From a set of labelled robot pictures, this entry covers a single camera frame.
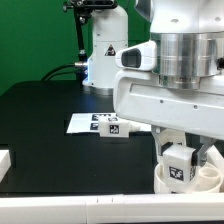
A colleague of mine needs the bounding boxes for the white obstacle wall left piece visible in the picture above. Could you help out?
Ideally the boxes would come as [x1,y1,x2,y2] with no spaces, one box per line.
[0,150,11,182]

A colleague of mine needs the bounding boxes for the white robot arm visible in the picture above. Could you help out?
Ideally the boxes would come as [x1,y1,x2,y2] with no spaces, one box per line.
[105,0,224,140]

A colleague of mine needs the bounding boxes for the white front rail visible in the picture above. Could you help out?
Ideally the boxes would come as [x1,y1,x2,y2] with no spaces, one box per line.
[0,193,224,224]

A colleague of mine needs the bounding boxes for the white paper with tags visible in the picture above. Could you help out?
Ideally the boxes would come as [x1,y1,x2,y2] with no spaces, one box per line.
[66,111,153,134]

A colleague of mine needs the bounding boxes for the black cables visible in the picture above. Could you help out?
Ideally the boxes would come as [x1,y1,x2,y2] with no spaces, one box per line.
[41,61,88,82]

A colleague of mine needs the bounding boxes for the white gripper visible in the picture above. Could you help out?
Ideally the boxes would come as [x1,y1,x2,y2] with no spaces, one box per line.
[113,41,224,166]

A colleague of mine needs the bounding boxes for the black camera stand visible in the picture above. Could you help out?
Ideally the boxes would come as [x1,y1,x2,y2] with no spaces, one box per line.
[63,0,118,81]

